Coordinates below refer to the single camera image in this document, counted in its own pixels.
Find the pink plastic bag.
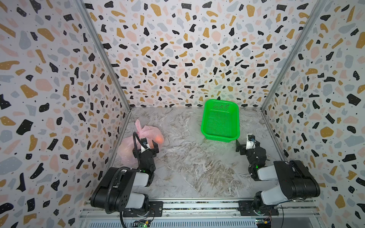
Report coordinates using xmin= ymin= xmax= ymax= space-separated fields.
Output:
xmin=117 ymin=119 xmax=163 ymax=167

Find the orange tangerine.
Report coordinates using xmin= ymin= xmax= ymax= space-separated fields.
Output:
xmin=155 ymin=135 xmax=164 ymax=144

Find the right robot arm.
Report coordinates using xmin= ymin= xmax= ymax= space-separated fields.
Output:
xmin=236 ymin=135 xmax=320 ymax=215

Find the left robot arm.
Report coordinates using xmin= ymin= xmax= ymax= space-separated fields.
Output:
xmin=90 ymin=141 xmax=159 ymax=216

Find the green plastic basket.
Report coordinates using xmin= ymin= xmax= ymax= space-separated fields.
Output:
xmin=201 ymin=99 xmax=240 ymax=143

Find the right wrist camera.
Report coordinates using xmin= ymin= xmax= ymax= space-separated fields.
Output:
xmin=246 ymin=135 xmax=256 ymax=150

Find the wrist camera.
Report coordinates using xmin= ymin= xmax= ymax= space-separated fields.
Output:
xmin=140 ymin=138 xmax=150 ymax=152
xmin=246 ymin=135 xmax=256 ymax=150

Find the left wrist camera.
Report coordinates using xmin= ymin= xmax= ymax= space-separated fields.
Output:
xmin=140 ymin=138 xmax=150 ymax=152

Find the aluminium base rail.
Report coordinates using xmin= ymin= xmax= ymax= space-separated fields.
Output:
xmin=80 ymin=198 xmax=326 ymax=228

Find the black corrugated cable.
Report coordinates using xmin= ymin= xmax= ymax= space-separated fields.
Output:
xmin=104 ymin=131 xmax=147 ymax=228

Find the left corner aluminium post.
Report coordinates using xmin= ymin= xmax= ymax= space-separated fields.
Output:
xmin=74 ymin=0 xmax=131 ymax=113

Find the corner aluminium post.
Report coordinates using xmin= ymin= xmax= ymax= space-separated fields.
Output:
xmin=260 ymin=0 xmax=327 ymax=113
xmin=74 ymin=0 xmax=131 ymax=113

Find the right corner aluminium post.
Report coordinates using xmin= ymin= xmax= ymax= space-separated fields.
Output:
xmin=260 ymin=0 xmax=327 ymax=113

